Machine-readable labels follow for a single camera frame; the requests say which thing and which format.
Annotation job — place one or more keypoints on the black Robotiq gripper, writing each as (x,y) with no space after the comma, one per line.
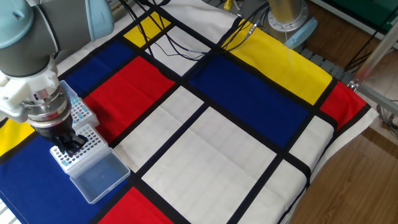
(54,132)

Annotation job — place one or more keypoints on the blue pipette tip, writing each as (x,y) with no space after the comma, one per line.
(80,116)
(64,162)
(84,108)
(74,100)

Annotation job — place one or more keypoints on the white pipette tip holder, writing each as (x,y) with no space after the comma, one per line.
(90,160)
(90,121)

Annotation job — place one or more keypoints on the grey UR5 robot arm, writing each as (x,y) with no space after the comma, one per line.
(28,46)

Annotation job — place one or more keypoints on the Mondrian pattern tablecloth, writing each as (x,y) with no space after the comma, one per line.
(233,155)

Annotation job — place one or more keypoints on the aluminium frame beam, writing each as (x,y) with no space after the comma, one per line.
(379,99)

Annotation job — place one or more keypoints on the aluminium frame post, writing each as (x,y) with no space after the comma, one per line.
(376,53)

